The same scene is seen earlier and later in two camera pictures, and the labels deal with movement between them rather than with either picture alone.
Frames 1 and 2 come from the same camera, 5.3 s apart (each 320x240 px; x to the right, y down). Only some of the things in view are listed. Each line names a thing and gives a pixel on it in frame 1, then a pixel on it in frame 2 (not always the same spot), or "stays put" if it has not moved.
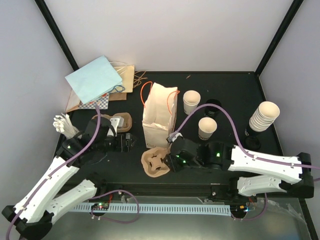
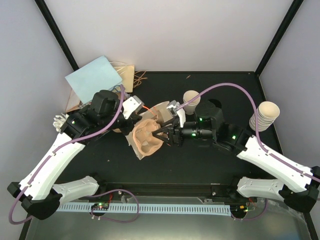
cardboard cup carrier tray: [152, 163] → [144, 140]
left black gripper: [128, 137] → [133, 115]
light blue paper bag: [94, 80] stays put
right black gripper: [173, 165] → [175, 136]
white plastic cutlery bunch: [63, 124] stays put
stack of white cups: [266, 113] stays put
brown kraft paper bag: [125, 74] stays put
